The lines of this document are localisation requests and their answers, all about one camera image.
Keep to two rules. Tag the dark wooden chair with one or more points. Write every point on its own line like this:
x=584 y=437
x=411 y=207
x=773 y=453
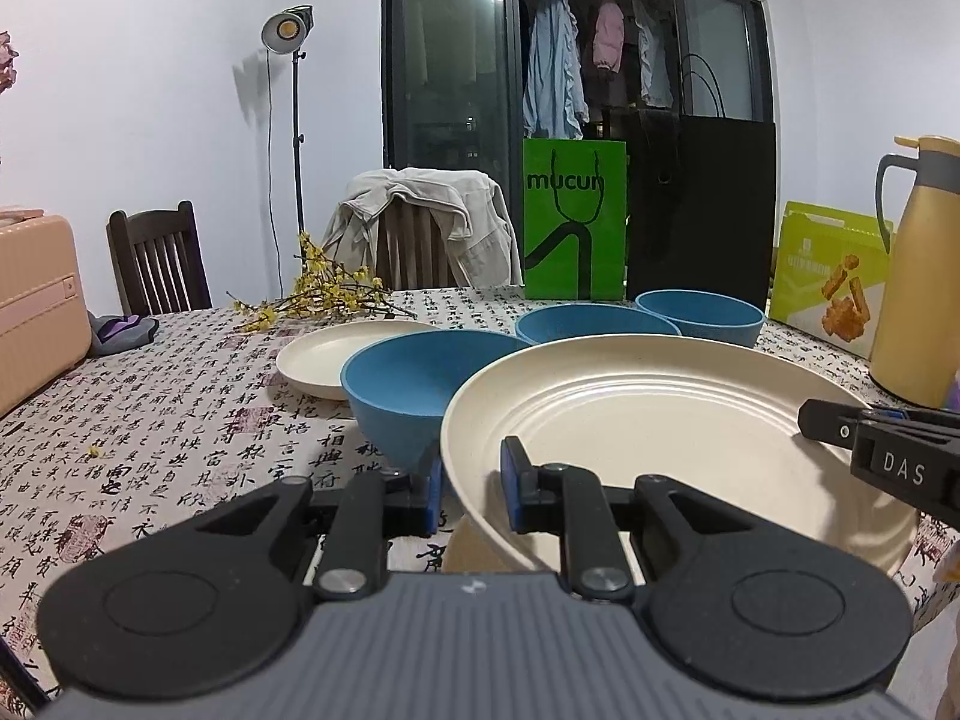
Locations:
x=157 y=255
x=412 y=247

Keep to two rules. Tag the pink hanging garment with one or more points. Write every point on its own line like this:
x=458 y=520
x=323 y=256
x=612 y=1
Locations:
x=609 y=37

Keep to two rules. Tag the small purple object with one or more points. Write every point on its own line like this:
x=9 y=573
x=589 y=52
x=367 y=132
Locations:
x=955 y=390

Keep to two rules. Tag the dark framed sliding door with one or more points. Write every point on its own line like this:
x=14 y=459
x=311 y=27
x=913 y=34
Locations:
x=442 y=90

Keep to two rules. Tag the cream plate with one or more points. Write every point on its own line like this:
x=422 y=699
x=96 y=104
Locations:
x=675 y=405
x=322 y=360
x=472 y=551

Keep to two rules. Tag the beige jacket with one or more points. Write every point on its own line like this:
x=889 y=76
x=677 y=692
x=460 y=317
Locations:
x=465 y=225

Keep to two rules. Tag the black paper bag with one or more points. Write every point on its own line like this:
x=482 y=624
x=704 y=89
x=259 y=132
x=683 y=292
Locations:
x=705 y=225

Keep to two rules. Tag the large blue bowl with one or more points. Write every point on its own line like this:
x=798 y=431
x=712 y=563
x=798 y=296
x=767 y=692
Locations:
x=397 y=390

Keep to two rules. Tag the light blue hanging shirt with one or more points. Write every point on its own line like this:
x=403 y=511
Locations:
x=555 y=67

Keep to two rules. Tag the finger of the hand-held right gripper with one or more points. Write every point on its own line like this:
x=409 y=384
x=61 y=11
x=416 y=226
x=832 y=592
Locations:
x=892 y=415
x=829 y=424

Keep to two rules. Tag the light green snack box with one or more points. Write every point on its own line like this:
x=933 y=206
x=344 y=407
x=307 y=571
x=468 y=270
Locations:
x=802 y=292

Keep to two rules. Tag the green paper bag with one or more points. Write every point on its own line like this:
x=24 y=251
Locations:
x=611 y=262

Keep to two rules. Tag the dried pink roses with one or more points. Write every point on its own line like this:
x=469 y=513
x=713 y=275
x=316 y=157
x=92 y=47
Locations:
x=6 y=60

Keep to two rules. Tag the peach hard-shell case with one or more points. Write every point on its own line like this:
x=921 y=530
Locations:
x=37 y=300

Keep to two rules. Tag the small blue bowl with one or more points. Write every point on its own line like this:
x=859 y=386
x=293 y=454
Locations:
x=705 y=311

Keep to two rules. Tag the studio light on stand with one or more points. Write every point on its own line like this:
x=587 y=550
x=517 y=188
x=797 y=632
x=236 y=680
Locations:
x=285 y=30

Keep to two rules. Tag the medium blue bowl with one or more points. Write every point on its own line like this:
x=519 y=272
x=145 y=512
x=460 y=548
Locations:
x=592 y=326

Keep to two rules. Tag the yellow flower branch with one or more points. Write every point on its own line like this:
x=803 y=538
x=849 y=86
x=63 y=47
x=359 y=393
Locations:
x=330 y=296

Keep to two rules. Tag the grey purple cloth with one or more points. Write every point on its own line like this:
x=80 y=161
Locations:
x=124 y=334

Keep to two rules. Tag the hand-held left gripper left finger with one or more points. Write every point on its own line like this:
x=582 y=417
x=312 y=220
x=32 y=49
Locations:
x=433 y=495

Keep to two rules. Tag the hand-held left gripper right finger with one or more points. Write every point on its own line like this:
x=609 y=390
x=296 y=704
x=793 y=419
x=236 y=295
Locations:
x=514 y=484

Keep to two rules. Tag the white hanging shirt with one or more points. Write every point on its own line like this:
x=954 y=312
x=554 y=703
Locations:
x=652 y=60

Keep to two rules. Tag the cream thermos jug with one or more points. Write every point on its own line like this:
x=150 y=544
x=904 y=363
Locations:
x=922 y=300

